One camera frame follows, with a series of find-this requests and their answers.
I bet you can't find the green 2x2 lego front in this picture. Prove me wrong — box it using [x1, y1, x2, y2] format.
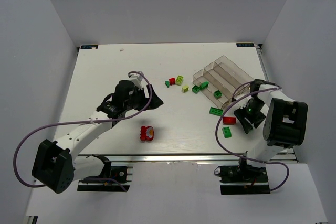
[222, 126, 232, 138]

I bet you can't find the green 2x2 lego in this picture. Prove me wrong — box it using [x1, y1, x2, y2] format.
[222, 126, 232, 138]
[213, 90, 222, 99]

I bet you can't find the green long lego brick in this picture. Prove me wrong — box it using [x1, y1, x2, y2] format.
[209, 107, 223, 116]

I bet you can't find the green 2x2 lego brick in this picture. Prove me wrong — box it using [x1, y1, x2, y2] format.
[192, 85, 200, 94]

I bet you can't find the green sloped lego brick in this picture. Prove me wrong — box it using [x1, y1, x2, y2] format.
[199, 81, 209, 90]

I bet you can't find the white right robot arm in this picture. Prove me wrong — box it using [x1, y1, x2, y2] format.
[234, 79, 308, 173]

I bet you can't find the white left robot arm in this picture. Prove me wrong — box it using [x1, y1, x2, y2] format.
[32, 80, 164, 194]

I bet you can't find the red flat lego brick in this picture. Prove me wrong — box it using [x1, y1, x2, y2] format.
[223, 116, 237, 125]

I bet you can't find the small red lego brick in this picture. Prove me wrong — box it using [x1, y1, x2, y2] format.
[169, 78, 175, 85]

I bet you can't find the lime small lego brick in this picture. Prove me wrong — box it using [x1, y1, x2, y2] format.
[182, 85, 189, 93]

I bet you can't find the lime 2x2 lego brick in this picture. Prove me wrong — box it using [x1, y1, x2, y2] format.
[175, 76, 184, 86]

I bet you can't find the red flower lego block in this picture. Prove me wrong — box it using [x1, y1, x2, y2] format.
[140, 126, 154, 142]

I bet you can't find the clear compartment organizer tray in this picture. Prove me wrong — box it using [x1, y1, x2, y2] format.
[193, 56, 253, 110]

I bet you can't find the blue table label right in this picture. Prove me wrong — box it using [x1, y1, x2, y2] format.
[236, 42, 255, 47]

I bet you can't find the blue table label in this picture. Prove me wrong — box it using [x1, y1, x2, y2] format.
[80, 45, 98, 50]
[236, 42, 255, 47]

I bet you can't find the blue table label left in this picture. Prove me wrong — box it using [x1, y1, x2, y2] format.
[80, 45, 98, 50]

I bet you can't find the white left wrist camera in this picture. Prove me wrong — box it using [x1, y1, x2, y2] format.
[128, 71, 143, 89]

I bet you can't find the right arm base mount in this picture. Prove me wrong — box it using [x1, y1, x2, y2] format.
[214, 161, 270, 195]

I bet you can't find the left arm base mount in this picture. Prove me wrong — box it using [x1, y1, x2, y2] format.
[73, 155, 133, 193]

